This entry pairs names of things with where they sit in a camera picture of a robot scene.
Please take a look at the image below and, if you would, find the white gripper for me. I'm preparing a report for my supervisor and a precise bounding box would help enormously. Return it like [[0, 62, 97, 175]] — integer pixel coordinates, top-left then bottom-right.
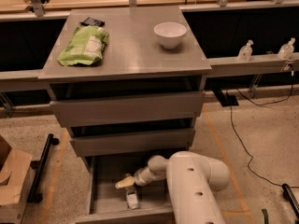
[[115, 166, 166, 189]]

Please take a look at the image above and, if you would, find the clear plastic bottle with label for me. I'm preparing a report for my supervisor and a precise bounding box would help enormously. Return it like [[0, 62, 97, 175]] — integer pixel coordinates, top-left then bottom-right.
[[125, 174, 140, 210]]

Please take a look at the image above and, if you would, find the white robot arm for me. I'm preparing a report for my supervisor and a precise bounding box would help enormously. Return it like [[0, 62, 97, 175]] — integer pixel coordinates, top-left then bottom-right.
[[115, 151, 231, 224]]

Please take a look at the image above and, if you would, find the grey open bottom drawer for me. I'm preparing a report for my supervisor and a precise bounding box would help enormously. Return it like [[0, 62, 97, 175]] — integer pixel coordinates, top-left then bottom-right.
[[75, 148, 182, 224]]

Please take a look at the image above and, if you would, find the grey middle drawer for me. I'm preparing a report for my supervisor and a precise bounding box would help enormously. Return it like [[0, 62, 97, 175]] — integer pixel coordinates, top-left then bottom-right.
[[70, 128, 195, 157]]

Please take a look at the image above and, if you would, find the grey top drawer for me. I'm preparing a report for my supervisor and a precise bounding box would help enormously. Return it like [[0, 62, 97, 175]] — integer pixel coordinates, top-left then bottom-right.
[[50, 91, 203, 127]]

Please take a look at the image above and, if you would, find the grey drawer cabinet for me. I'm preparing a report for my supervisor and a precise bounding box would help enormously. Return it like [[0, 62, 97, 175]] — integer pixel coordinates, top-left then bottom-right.
[[37, 6, 213, 161]]

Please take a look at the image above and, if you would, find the clear pump dispenser bottle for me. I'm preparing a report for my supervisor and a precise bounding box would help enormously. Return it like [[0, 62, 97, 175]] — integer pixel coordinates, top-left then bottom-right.
[[238, 40, 253, 62]]

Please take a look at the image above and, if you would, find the black metal bar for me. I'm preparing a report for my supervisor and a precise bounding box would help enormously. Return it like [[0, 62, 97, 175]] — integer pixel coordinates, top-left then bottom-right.
[[27, 133, 60, 203]]

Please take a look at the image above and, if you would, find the brown cardboard box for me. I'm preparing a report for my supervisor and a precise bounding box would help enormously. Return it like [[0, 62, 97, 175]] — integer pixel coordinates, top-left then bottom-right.
[[0, 136, 34, 224]]

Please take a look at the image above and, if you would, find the green snack bag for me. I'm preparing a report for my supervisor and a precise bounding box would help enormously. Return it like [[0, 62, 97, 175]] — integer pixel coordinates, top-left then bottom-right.
[[57, 26, 109, 66]]

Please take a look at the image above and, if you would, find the white bowl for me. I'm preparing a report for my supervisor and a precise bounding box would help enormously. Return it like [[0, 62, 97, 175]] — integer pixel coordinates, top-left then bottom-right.
[[154, 22, 187, 49]]

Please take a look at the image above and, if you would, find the black bar at right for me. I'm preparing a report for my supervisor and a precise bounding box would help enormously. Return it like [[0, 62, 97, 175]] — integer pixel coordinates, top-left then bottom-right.
[[282, 184, 299, 218]]

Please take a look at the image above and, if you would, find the small black packet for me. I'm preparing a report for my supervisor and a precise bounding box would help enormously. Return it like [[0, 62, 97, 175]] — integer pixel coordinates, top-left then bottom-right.
[[80, 17, 105, 27]]

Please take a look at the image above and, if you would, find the black floor cable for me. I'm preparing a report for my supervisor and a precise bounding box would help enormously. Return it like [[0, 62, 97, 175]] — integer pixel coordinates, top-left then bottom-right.
[[228, 84, 299, 189]]

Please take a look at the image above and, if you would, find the grey metal rail shelf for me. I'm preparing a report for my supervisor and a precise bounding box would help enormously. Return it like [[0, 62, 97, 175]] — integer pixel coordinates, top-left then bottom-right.
[[208, 52, 299, 77]]

